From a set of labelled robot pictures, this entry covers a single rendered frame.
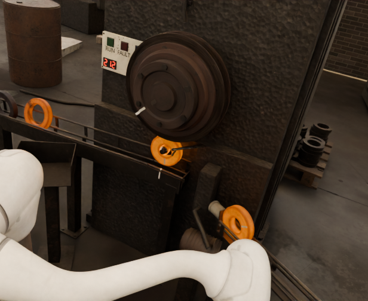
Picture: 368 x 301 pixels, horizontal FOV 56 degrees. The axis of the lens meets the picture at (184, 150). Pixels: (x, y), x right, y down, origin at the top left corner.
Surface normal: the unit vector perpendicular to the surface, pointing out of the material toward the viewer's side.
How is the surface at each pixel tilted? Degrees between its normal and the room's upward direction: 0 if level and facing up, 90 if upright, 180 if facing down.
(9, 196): 58
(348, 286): 0
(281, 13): 90
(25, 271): 33
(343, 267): 0
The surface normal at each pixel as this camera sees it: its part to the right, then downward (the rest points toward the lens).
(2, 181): 0.68, -0.59
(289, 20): -0.44, 0.40
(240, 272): 0.25, -0.56
